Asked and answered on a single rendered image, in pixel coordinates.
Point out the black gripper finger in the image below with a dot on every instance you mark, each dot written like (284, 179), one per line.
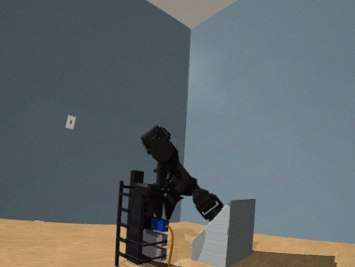
(157, 205)
(170, 204)

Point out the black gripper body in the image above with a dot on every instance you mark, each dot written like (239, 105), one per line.
(157, 189)

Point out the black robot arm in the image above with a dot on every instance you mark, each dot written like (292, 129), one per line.
(156, 143)

